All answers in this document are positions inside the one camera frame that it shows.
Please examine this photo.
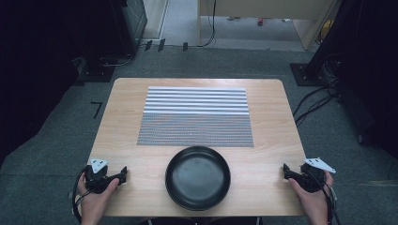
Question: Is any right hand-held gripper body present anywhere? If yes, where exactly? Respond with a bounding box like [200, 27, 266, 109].
[297, 157, 337, 194]

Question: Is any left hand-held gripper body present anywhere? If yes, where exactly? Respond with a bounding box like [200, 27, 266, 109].
[84, 157, 111, 194]

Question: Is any person's left hand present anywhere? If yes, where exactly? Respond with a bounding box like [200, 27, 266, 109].
[76, 172, 120, 217]

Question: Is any person's right hand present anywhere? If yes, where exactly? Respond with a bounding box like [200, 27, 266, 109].
[287, 171, 335, 217]

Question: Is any black round bowl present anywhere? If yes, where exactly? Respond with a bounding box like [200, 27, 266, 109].
[164, 145, 232, 212]

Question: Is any grey striped placemat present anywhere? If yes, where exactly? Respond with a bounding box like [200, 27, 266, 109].
[136, 85, 255, 148]

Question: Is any black curtain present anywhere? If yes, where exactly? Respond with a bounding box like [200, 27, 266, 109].
[308, 0, 398, 158]
[0, 0, 114, 167]

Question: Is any yellow object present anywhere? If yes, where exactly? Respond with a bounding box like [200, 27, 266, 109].
[316, 19, 334, 45]

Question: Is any black equipment cabinet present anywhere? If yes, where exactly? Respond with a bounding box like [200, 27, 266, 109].
[107, 0, 148, 58]

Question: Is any light wooden desk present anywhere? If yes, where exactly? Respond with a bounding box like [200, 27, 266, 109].
[196, 0, 342, 52]

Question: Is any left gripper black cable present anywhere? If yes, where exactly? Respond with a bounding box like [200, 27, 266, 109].
[71, 166, 92, 225]

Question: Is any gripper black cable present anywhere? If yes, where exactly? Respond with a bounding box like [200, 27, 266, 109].
[308, 172, 343, 225]
[71, 166, 92, 225]

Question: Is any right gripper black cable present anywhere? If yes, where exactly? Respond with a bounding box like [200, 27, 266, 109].
[308, 172, 343, 225]

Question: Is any bundle of black floor cables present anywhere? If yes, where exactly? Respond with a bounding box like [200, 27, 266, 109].
[292, 52, 344, 128]

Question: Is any black stand base plate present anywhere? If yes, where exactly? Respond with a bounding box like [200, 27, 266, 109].
[74, 62, 116, 84]
[289, 62, 329, 87]

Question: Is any grey looped floor cable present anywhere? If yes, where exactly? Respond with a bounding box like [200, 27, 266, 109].
[99, 52, 135, 68]

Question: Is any black hanging cable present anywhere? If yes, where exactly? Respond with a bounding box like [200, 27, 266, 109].
[187, 0, 218, 49]

